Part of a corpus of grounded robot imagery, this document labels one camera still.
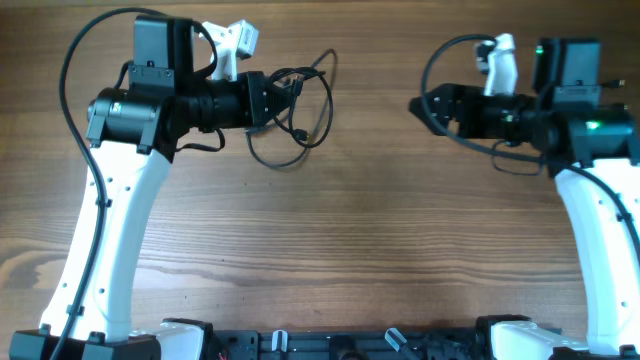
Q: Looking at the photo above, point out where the thin black usb cable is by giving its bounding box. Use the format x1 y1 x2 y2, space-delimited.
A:
244 47 339 170

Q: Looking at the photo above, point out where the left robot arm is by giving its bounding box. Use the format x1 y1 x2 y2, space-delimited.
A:
9 8 293 359

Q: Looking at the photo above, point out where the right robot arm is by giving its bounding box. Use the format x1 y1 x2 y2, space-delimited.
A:
409 33 639 359

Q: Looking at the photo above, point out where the right camera black cable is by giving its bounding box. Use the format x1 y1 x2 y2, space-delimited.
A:
419 33 640 261

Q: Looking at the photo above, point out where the camera black cable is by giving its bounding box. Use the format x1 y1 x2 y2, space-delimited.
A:
47 6 221 360
419 33 640 261

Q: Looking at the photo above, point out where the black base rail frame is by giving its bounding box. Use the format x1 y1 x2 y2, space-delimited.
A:
163 318 489 360

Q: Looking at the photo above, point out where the left camera black cable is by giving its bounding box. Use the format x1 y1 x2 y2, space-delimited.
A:
47 6 221 360

